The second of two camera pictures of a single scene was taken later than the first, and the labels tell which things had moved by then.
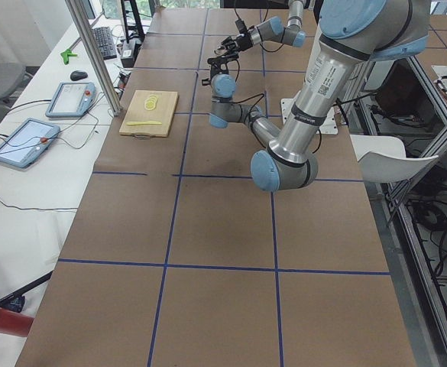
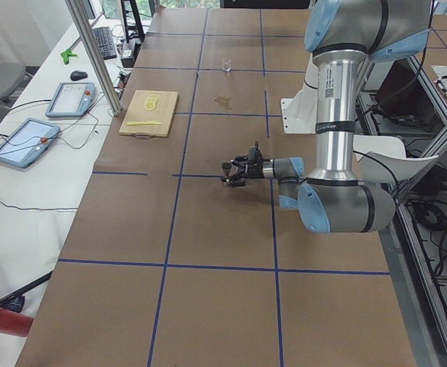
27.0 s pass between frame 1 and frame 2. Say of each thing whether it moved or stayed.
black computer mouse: stayed
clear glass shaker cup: moved
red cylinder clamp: stayed
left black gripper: moved
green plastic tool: stayed
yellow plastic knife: stayed
